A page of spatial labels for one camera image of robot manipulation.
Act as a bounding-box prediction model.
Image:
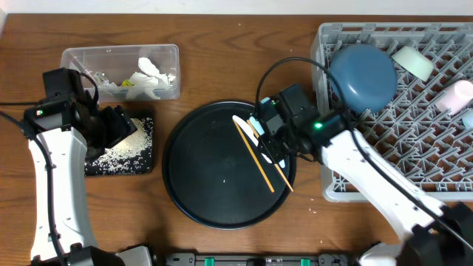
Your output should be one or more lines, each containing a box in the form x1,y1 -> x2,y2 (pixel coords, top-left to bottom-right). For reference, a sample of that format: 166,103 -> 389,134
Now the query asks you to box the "light blue cup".
461,110 -> 473,129

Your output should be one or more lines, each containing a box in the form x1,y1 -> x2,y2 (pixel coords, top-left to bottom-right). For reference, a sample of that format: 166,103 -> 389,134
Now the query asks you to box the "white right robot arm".
253,84 -> 472,266

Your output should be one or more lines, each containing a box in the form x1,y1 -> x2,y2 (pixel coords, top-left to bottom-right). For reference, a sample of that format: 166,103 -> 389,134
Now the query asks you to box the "white napkin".
122,57 -> 176,100

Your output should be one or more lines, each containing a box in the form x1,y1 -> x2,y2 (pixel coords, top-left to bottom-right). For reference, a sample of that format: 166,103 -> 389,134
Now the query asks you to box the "white plastic knife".
232,115 -> 259,147

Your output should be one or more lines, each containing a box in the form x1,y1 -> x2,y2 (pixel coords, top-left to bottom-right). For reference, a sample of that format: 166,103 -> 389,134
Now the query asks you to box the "grey dishwasher rack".
310,22 -> 472,202

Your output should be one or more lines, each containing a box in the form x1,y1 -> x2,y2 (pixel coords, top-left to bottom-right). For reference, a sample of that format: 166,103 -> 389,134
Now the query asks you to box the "black rail at table edge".
161,253 -> 358,266

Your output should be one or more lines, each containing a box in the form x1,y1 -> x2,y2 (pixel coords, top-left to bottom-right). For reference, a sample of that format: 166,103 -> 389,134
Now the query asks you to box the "spilled rice pile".
88,117 -> 154,174

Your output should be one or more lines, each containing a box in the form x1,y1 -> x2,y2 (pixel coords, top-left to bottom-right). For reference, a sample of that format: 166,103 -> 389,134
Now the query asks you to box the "pink cup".
435,80 -> 473,115

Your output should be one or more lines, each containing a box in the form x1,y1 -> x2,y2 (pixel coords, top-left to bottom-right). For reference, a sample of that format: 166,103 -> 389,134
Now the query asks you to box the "wooden chopstick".
234,121 -> 275,193
246,119 -> 293,193

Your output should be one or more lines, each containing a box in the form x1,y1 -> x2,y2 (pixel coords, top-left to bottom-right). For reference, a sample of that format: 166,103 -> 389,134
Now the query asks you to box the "silver yellow snack wrapper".
92,72 -> 134,87

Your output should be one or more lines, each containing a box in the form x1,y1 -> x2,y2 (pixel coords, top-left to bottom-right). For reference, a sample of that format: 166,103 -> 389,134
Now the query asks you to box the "light blue plastic knife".
249,116 -> 285,168

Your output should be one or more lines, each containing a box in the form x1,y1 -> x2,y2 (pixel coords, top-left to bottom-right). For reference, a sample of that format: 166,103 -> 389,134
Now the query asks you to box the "black rectangular tray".
84,110 -> 155,177

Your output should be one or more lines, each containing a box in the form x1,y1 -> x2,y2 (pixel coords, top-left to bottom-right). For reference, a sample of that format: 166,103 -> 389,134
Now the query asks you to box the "round black serving tray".
162,100 -> 296,230

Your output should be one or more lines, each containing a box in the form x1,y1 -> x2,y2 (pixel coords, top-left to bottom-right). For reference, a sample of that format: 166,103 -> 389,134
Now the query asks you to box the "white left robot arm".
1,67 -> 156,266

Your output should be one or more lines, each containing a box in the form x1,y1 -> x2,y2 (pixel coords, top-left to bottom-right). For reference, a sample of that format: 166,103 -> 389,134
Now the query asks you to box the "clear plastic waste bin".
61,44 -> 180,102

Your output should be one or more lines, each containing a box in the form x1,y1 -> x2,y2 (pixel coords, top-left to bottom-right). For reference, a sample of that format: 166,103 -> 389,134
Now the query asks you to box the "dark blue bowl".
330,44 -> 397,113

